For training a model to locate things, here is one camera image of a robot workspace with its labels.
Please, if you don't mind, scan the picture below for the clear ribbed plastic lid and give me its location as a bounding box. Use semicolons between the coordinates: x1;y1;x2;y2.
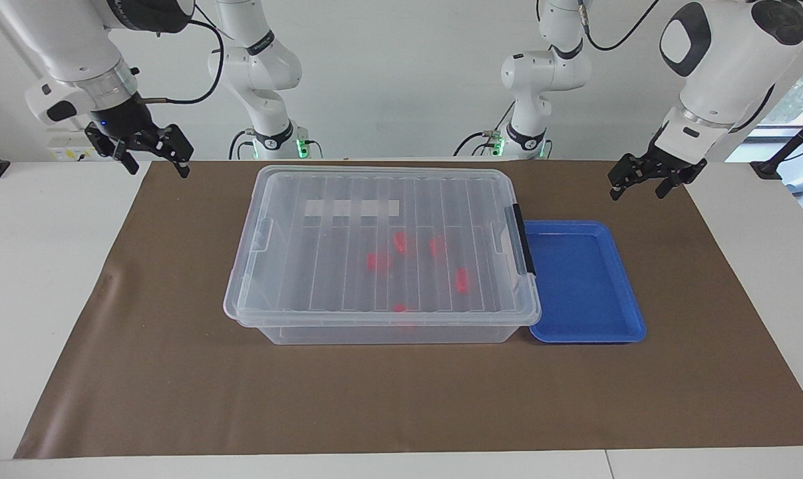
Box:
224;165;542;328

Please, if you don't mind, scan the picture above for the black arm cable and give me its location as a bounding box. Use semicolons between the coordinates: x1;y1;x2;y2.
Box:
140;19;226;105
577;0;661;52

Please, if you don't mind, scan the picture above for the blue plastic tray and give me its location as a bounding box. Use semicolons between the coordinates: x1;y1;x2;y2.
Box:
522;220;647;344

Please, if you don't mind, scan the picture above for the brown table mat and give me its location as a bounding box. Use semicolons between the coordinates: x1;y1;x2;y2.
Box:
13;160;803;460

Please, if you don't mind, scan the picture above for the black stand with pole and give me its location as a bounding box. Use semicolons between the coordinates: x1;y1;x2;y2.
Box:
750;106;803;179

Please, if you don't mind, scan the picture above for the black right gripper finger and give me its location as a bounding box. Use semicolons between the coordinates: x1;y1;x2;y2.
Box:
84;125;140;176
150;124;194;178

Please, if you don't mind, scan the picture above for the black base cable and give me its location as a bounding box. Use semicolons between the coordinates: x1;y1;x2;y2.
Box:
228;130;255;160
454;100;516;157

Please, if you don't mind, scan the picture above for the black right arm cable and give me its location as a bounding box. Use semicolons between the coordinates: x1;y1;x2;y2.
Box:
140;19;226;105

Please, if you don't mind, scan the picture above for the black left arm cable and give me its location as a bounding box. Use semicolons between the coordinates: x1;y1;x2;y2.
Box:
577;0;661;52

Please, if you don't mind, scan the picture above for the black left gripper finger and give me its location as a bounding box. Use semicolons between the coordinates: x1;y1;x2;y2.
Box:
655;172;693;199
607;154;649;200

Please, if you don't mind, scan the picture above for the white wall socket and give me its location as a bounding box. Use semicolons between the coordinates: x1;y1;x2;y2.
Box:
47;130;99;162

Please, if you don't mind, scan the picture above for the clear plastic storage box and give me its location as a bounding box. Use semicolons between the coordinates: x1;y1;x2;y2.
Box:
238;166;542;345

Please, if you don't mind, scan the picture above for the black box latch handle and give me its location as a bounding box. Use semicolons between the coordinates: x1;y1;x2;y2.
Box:
511;204;537;275

